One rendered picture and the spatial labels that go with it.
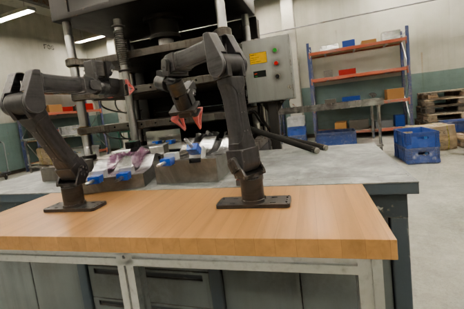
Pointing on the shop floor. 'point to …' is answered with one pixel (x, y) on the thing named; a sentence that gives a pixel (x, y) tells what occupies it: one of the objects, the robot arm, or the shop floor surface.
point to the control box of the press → (270, 77)
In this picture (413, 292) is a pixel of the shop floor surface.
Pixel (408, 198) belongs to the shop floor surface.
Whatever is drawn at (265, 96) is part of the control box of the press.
